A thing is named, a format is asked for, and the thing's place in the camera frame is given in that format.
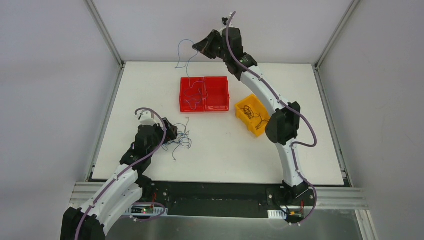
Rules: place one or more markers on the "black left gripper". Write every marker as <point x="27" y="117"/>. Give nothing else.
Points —
<point x="168" y="131"/>

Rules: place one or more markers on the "yellow plastic bin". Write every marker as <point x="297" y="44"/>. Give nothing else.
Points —
<point x="253" y="114"/>

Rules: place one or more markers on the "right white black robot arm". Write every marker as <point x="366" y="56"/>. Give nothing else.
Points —
<point x="284" y="123"/>

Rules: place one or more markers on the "right red plastic bin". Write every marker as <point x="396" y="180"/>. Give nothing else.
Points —
<point x="217" y="91"/>

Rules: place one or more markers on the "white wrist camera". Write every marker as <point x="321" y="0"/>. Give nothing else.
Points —
<point x="226" y="24"/>
<point x="145" y="117"/>

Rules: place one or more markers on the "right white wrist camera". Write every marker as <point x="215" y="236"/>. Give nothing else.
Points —
<point x="226" y="24"/>

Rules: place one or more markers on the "aluminium frame rail left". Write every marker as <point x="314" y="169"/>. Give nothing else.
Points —
<point x="106" y="105"/>

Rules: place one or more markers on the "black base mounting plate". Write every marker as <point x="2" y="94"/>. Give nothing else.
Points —
<point x="225" y="200"/>

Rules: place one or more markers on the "white cable duct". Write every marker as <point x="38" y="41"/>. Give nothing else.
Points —
<point x="145" y="211"/>
<point x="277" y="214"/>

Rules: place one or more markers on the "red plastic bin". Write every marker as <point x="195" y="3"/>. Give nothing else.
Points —
<point x="192" y="95"/>
<point x="217" y="91"/>

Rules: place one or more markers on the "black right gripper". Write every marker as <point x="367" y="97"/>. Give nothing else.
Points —
<point x="212" y="43"/>

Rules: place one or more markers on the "left red plastic bin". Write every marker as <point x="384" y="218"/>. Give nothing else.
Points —
<point x="192" y="95"/>

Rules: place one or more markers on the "left white cable duct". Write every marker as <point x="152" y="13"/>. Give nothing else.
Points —
<point x="145" y="211"/>

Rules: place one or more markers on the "right white cable duct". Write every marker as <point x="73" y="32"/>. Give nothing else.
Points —
<point x="277" y="214"/>

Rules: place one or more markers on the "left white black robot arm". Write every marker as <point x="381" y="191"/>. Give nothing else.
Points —
<point x="128" y="184"/>

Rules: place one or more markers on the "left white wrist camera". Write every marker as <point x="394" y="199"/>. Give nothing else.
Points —
<point x="145" y="117"/>

